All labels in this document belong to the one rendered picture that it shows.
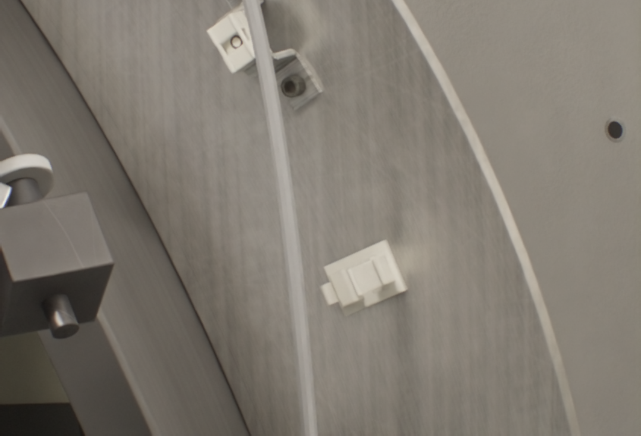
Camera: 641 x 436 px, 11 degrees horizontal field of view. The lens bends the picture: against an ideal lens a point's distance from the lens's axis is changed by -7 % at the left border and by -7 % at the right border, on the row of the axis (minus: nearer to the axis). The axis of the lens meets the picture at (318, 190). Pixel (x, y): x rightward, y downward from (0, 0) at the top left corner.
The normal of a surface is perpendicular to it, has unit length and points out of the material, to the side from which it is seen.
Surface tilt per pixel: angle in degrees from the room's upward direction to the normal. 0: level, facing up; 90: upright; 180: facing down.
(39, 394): 90
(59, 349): 90
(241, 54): 90
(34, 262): 50
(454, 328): 90
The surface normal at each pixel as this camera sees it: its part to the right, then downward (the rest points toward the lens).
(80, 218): 0.25, -0.53
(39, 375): 0.20, 0.15
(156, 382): 0.80, -0.33
